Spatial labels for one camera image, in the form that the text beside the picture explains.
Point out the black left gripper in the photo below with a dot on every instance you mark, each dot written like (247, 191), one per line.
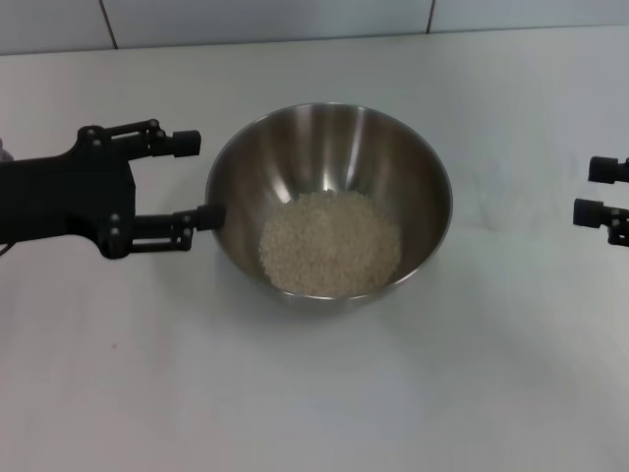
(59, 196)

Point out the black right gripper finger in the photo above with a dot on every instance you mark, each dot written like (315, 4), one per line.
(597, 214)
(607, 169)

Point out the stainless steel mixing bowl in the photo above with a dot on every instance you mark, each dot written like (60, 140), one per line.
(275, 162)

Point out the clear cup of rice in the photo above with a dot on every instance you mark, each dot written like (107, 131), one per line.
(329, 246)

